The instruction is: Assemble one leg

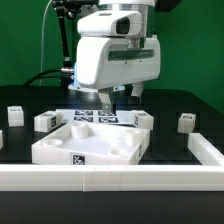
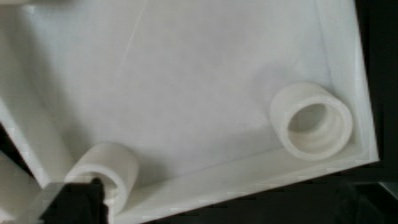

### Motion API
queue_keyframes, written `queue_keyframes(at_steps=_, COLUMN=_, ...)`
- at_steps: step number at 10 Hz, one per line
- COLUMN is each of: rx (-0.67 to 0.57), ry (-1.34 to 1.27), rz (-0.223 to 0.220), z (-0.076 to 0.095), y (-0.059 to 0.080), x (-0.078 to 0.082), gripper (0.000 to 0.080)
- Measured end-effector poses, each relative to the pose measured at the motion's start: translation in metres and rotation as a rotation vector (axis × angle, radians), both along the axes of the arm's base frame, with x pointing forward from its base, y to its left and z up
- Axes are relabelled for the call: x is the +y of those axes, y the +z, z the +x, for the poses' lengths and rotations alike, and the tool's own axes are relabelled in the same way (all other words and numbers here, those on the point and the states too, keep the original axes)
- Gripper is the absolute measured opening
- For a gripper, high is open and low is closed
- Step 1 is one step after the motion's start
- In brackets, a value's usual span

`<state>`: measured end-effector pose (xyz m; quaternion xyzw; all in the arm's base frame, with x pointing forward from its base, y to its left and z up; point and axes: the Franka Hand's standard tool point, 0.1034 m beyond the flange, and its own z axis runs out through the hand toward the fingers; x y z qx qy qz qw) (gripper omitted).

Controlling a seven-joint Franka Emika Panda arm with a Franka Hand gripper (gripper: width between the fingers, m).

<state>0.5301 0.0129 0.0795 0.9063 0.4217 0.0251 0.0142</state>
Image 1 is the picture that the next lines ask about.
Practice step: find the sheet with black markers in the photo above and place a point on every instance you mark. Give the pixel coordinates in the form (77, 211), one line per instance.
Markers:
(96, 116)

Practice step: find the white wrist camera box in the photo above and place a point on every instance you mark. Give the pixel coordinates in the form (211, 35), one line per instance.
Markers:
(119, 23)

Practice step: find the white fence wall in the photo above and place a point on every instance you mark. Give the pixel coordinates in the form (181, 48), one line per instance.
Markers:
(207, 175)

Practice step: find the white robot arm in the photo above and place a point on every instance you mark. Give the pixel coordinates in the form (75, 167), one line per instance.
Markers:
(145, 8)

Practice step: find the white square tabletop part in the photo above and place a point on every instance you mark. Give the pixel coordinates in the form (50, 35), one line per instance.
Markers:
(82, 143)

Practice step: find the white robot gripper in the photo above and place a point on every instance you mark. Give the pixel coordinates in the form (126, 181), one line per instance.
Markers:
(103, 62)

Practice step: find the black camera stand pole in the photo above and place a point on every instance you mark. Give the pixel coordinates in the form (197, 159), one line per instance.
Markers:
(65, 9)

